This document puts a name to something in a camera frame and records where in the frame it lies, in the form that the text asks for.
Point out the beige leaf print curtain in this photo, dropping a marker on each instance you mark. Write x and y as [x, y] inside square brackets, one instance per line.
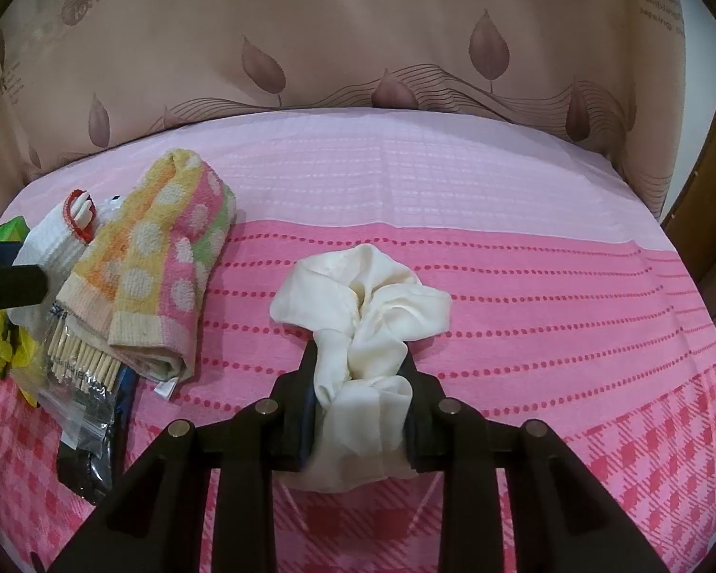
[334, 30]

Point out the polka dot towel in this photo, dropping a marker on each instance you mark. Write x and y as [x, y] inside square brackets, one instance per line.
[155, 262]

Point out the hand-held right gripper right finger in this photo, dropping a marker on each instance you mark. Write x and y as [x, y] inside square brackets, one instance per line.
[410, 430]

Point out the black plastic packet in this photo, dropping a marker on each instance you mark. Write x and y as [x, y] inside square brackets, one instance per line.
[104, 453]

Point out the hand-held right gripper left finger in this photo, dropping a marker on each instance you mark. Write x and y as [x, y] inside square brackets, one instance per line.
[306, 430]

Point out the green tissue pack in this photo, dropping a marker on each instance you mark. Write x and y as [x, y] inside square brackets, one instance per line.
[6, 358]

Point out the cream cloth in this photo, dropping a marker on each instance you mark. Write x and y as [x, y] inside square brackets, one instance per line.
[358, 310]

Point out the pink checked bed sheet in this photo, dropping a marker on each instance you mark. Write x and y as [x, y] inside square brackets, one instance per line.
[513, 310]

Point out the brown wooden furniture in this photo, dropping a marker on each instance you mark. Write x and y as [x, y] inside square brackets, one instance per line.
[710, 203]

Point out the bag of cotton swabs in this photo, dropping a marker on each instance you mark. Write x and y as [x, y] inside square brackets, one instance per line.
[80, 370]

